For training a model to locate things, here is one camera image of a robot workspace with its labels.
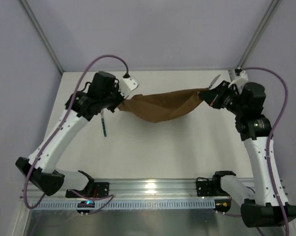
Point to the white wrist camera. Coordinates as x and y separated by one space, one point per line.
239 78
127 85

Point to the brown cloth napkin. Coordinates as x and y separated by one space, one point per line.
161 107

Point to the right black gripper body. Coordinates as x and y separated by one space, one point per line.
214 96

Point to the aluminium frame post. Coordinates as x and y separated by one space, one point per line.
265 20
41 34

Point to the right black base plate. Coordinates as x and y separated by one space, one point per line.
205 187

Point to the right aluminium frame post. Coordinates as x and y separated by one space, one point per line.
265 20

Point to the left aluminium frame post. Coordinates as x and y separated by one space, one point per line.
41 34

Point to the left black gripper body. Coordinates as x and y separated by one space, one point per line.
116 101

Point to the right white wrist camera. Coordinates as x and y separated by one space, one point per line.
239 78

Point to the knife with green handle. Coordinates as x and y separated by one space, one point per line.
214 81

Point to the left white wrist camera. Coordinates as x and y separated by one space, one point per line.
127 85

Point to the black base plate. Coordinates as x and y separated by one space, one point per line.
205 187
92 190

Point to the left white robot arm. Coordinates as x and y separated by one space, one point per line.
40 167

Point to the fork with green handle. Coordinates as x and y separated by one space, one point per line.
103 123

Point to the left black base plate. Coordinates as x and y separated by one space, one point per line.
92 190

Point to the slotted cable duct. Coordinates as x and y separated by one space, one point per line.
116 204

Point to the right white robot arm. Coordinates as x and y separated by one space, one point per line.
267 205

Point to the aluminium mounting rail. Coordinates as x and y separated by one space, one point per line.
152 188

